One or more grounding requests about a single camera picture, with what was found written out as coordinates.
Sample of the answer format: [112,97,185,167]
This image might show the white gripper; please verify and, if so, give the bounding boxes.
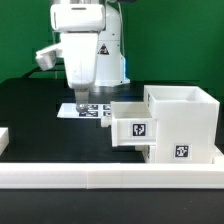
[36,2,106,112]

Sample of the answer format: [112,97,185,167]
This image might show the white drawer tray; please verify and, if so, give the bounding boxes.
[101,101,157,147]
[135,145,153,163]

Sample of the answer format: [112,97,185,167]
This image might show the white front drawer tray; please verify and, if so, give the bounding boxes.
[135,145,153,163]

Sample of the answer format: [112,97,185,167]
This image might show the white drawer cabinet box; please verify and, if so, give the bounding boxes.
[144,85,220,164]

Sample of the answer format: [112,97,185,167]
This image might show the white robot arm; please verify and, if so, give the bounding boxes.
[36,0,129,112]

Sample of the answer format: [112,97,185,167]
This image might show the fiducial marker sheet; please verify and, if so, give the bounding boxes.
[57,103,111,119]

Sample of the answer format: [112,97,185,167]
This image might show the white L-shaped border fence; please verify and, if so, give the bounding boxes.
[0,127,224,190]

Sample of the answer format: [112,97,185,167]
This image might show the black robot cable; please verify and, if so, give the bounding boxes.
[21,61,66,80]

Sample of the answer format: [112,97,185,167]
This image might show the white thin cable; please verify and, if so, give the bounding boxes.
[50,29,58,79]

